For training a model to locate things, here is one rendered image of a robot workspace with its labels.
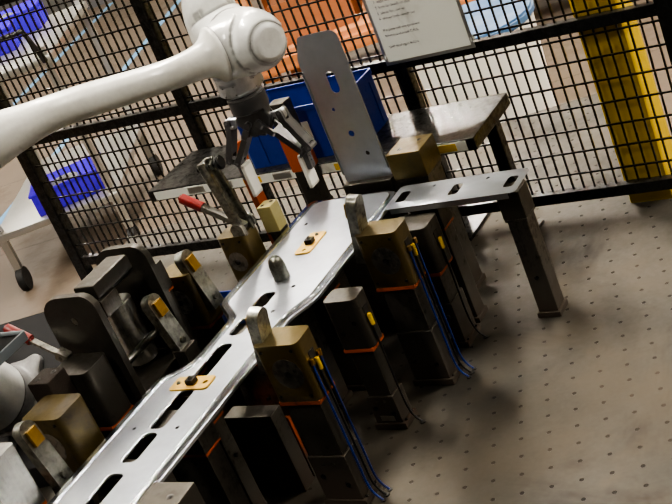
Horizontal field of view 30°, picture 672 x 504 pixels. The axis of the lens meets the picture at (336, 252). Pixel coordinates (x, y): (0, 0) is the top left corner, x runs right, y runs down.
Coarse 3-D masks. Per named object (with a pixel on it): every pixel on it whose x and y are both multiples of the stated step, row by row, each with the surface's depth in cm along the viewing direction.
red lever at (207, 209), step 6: (180, 198) 258; (186, 198) 258; (192, 198) 258; (186, 204) 258; (192, 204) 257; (198, 204) 257; (204, 204) 257; (198, 210) 257; (204, 210) 257; (210, 210) 256; (216, 210) 257; (216, 216) 256; (222, 216) 256; (228, 222) 256; (246, 222) 255
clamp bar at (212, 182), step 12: (216, 156) 249; (204, 168) 249; (216, 168) 249; (216, 180) 251; (216, 192) 251; (228, 192) 254; (228, 204) 252; (240, 204) 255; (228, 216) 253; (240, 216) 256
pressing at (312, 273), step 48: (384, 192) 259; (288, 240) 256; (336, 240) 247; (240, 288) 244; (288, 288) 235; (240, 336) 225; (240, 384) 212; (144, 432) 207; (192, 432) 202; (96, 480) 199; (144, 480) 193
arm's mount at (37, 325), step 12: (0, 324) 281; (12, 324) 279; (24, 324) 278; (36, 324) 277; (48, 324) 276; (36, 336) 276; (48, 336) 275; (24, 348) 276; (36, 348) 275; (12, 360) 276; (48, 360) 273; (24, 456) 267; (36, 468) 265; (36, 480) 267
